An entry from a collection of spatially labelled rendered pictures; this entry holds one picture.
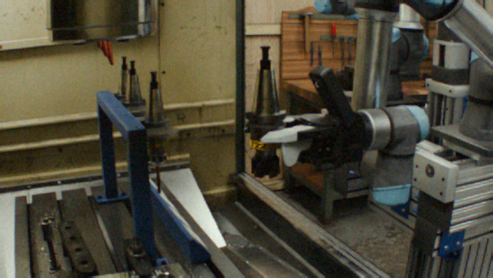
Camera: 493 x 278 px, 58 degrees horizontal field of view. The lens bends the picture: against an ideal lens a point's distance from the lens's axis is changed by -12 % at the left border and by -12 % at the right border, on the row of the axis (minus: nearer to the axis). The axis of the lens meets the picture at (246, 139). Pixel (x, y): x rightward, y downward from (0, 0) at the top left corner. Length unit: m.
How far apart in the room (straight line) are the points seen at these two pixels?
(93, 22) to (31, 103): 1.13
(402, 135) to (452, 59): 0.60
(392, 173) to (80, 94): 1.13
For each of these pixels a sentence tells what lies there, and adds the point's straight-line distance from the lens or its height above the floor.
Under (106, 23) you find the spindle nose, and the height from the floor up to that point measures 1.45.
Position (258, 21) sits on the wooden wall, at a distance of 3.61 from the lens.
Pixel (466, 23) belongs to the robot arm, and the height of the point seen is 1.45.
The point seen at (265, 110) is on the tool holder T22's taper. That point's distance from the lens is 0.77.
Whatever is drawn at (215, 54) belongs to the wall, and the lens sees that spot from 1.84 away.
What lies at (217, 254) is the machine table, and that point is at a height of 0.90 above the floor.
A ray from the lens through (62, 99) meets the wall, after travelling 1.74.
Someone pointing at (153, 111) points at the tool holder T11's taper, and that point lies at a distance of 1.04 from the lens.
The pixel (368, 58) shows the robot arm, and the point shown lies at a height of 1.36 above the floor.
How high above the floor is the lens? 1.48
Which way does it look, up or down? 16 degrees down
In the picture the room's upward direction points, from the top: straight up
